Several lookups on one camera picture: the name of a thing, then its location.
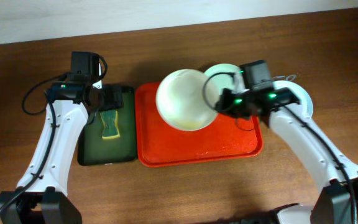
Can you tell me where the green yellow sponge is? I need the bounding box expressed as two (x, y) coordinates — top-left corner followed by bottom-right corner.
(100, 110), (121, 140)

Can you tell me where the light green plate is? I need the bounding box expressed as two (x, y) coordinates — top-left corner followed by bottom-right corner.
(204, 63), (247, 93)

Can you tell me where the light blue plate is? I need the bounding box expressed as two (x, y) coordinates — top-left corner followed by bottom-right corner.
(273, 80), (314, 118)

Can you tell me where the cream white plate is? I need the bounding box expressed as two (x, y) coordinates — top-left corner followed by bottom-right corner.
(155, 69), (219, 131)

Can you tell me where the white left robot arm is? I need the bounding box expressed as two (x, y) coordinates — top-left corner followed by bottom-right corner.
(0, 83), (124, 223)

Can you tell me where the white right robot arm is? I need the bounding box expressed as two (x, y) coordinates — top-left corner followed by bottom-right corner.
(216, 88), (358, 223)

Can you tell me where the red plastic tray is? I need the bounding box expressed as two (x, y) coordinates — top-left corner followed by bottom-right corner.
(135, 83), (263, 167)

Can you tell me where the dark green sponge tray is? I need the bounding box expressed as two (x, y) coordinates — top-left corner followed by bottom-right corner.
(77, 86), (137, 166)

